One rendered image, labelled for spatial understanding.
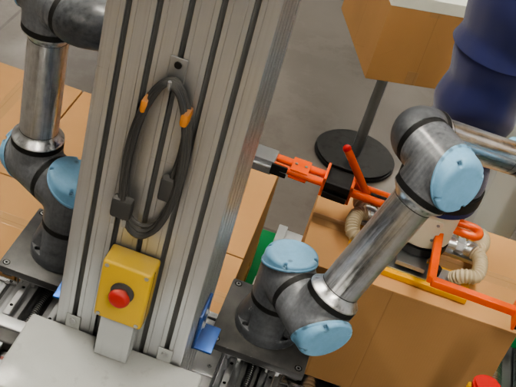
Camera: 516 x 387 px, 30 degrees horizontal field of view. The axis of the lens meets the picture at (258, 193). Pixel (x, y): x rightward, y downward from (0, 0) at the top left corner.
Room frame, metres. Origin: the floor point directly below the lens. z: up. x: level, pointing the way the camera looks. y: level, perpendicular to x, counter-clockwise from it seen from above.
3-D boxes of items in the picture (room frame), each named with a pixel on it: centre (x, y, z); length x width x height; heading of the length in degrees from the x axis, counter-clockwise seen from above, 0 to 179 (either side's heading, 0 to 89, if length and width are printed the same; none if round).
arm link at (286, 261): (1.57, -0.11, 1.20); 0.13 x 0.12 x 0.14; 35
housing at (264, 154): (2.15, 0.01, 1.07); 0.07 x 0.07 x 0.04; 85
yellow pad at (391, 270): (2.02, -0.44, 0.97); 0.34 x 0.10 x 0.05; 85
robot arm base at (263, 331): (1.58, -0.11, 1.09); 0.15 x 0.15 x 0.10
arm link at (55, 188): (1.61, 0.39, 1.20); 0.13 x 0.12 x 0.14; 56
